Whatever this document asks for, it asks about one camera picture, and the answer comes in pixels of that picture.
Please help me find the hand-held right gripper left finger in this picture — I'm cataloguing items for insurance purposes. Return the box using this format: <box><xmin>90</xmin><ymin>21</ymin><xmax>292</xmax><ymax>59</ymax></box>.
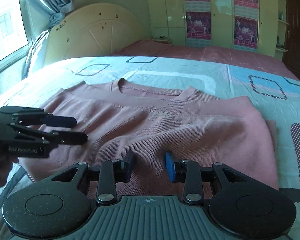
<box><xmin>50</xmin><ymin>151</ymin><xmax>136</xmax><ymax>205</ymax></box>

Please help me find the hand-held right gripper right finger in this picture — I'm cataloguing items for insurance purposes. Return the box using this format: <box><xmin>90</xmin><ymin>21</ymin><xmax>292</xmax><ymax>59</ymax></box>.
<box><xmin>165</xmin><ymin>151</ymin><xmax>244</xmax><ymax>204</ymax></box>

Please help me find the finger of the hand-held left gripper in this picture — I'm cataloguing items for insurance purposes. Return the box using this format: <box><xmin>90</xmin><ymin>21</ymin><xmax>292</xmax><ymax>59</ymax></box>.
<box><xmin>9</xmin><ymin>124</ymin><xmax>88</xmax><ymax>145</ymax></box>
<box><xmin>0</xmin><ymin>106</ymin><xmax>77</xmax><ymax>128</ymax></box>

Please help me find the pink sweater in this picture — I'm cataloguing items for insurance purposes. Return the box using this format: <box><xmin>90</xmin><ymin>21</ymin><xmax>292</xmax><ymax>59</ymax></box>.
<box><xmin>20</xmin><ymin>79</ymin><xmax>280</xmax><ymax>200</ymax></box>

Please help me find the person's left hand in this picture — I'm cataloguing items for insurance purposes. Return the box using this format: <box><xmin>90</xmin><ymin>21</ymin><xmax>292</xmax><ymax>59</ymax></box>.
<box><xmin>0</xmin><ymin>158</ymin><xmax>14</xmax><ymax>189</ymax></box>

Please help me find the cream headboard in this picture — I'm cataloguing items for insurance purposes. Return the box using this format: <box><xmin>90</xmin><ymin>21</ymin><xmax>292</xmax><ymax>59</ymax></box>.
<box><xmin>44</xmin><ymin>2</ymin><xmax>153</xmax><ymax>67</ymax></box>

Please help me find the window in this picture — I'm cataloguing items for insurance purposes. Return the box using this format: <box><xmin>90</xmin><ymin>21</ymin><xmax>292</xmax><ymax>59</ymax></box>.
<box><xmin>0</xmin><ymin>0</ymin><xmax>32</xmax><ymax>68</ymax></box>

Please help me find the pink bedsheet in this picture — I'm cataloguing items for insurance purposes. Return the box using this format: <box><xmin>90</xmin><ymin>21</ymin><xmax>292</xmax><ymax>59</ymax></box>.
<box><xmin>110</xmin><ymin>39</ymin><xmax>300</xmax><ymax>82</ymax></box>

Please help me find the stack of books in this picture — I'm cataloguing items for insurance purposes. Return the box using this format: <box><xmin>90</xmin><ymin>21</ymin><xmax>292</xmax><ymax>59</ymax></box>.
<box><xmin>150</xmin><ymin>36</ymin><xmax>172</xmax><ymax>43</ymax></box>

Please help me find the pale green wardrobe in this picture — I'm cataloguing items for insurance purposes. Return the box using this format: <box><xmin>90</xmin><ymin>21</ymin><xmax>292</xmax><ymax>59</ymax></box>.
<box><xmin>145</xmin><ymin>0</ymin><xmax>290</xmax><ymax>58</ymax></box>

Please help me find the corner shelf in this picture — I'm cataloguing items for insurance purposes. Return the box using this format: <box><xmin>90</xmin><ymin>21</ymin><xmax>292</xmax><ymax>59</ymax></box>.
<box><xmin>275</xmin><ymin>0</ymin><xmax>290</xmax><ymax>53</ymax></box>

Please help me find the dark wooden door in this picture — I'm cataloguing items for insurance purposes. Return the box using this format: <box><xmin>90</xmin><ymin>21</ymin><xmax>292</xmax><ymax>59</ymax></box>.
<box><xmin>282</xmin><ymin>0</ymin><xmax>300</xmax><ymax>83</ymax></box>

